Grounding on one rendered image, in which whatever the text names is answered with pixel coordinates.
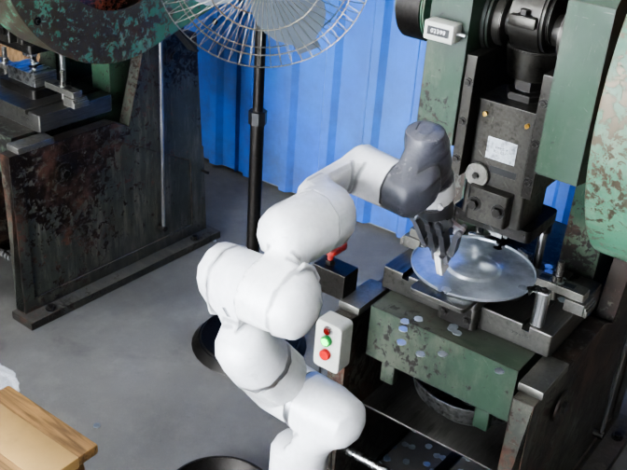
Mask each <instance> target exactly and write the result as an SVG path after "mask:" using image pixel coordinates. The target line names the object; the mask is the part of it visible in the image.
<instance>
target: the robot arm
mask: <svg viewBox="0 0 627 470"><path fill-rule="evenodd" d="M452 163H453V158H452V150H451V142H450V139H449V137H448V134H447V132H446V131H445V129H444V128H443V127H442V126H441V125H440V124H438V123H435V122H432V121H429V120H421V121H415V122H413V123H412V124H410V125H408V127H407V129H406V130H405V134H404V151H403V153H402V155H401V157H400V159H398V158H395V157H393V156H391V155H389V154H386V153H384V152H383V151H381V150H379V149H377V148H375V147H374V146H372V145H358V146H355V147H354V148H353V149H351V150H350V151H349V152H348V153H347V154H345V155H344V156H343V157H342V158H341V159H338V160H337V161H335V162H333V163H331V164H330V165H328V166H327V167H325V168H324V169H322V170H320V171H319V172H317V173H314V174H313V175H311V176H309V177H307V178H306V179H305V180H304V181H303V182H302V184H301V185H300V186H299V188H298V192H297V194H296V195H294V196H292V197H290V198H287V199H285V200H282V201H280V202H278V203H276V204H274V205H273V206H272V207H271V208H269V209H268V210H267V211H266V212H265V214H264V215H263V216H262V217H261V218H260V219H259V221H258V231H257V237H258V242H259V245H260V248H261V250H262V251H263V252H265V254H264V255H263V254H260V253H258V252H255V251H253V250H249V249H247V247H246V246H242V245H239V244H235V243H231V242H219V243H217V244H216V245H214V246H213V247H212V248H210V249H209V250H208V251H207V252H206V253H205V255H204V256H203V258H202V260H201V262H200V264H199V265H198V271H197V282H198V286H199V291H200V292H201V294H202V296H203V298H204V299H205V301H206V303H207V307H208V310H209V312H210V314H217V315H218V317H219V319H220V321H221V324H222V325H221V327H220V329H219V332H218V334H217V337H216V341H215V356H216V359H217V361H218V362H219V364H220V365H221V366H222V368H223V370H224V371H225V372H226V374H227V375H228V376H229V377H230V379H231V380H232V381H233V382H234V383H235V384H236V385H237V386H238V387H239V388H240V389H242V390H243V391H244V392H245V393H246V394H247V395H248V396H249V397H250V398H251V399H252V400H253V401H254V402H255V403H256V404H258V405H259V406H260V407H261V408H262V409H264V410H265V411H267V412H269V413H270V414H271V415H273V416H274V417H276V418H278V419H279V420H281V421H282V422H285V423H286V424H287V425H288V426H289V427H290V428H286V429H285V430H284V431H283V432H281V433H279V434H278V435H277V437H276V438H275V439H274V440H273V441H272V443H271V455H270V467H269V470H327V464H328V457H329V454H330V452H331V451H333V450H334V449H345V448H347V447H349V446H350V445H351V444H353V443H354V442H355V441H356V440H357V439H358V438H359V437H360V435H361V433H362V430H363V428H364V426H365V423H366V410H365V407H364V405H363V403H362V402H361V401H360V400H359V399H357V398H356V397H355V396H354V395H353V394H352V393H351V392H349V391H348V390H347V389H346V388H345V387H344V386H342V385H340V384H339V383H337V382H336V381H334V380H331V379H329V378H328V377H326V376H324V375H322V374H320V373H319V372H317V371H315V370H314V369H312V368H311V367H309V366H307V365H306V364H305V361H304V357H303V356H302V355H301V354H300V353H299V352H297V351H296V350H295V349H294V348H293V347H292V346H291V345H290V344H289V343H288V342H287V341H286V339H289V340H296V339H299V338H301V337H303V336H305V335H306V334H308V332H309V331H310V330H311V329H312V327H313V326H314V325H315V323H316V322H317V321H318V319H319V315H320V312H321V309H322V305H323V299H322V290H321V284H320V283H319V280H320V277H319V275H318V273H317V271H316V268H315V266H312V265H310V264H309V263H310V262H312V261H314V260H316V259H317V258H319V257H321V256H323V255H326V254H328V253H329V252H331V251H332V250H334V249H336V248H339V247H342V246H343V245H344V244H345V243H347V242H348V241H349V239H350V237H351V236H352V234H353V232H354V231H355V225H356V208H355V203H354V200H353V199H352V198H351V196H350V195H349V194H351V195H354V196H357V197H359V198H360V199H362V200H366V201H368V202H370V203H373V204H375V205H377V206H379V207H381V208H384V209H385V210H387V211H390V212H392V213H394V214H397V215H399V216H401V217H404V218H409V219H410V221H411V222H412V223H413V226H414V228H415V231H416V233H417V235H418V238H419V240H420V242H421V245H422V246H423V247H424V248H426V247H428V248H429V251H430V252H431V255H432V259H433V260H435V264H436V272H437V274H439V275H441V276H443V274H444V273H445V271H446V270H447V268H449V261H450V260H451V257H453V256H454V254H455V253H456V252H457V250H458V248H459V244H460V241H461V238H462V235H463V233H464V232H465V231H466V229H467V225H465V224H463V225H459V224H458V223H457V222H456V217H455V216H454V214H453V210H454V204H453V199H454V197H455V179H454V172H453V169H452ZM451 227H453V237H452V241H451V242H450V233H449V228H451Z"/></svg>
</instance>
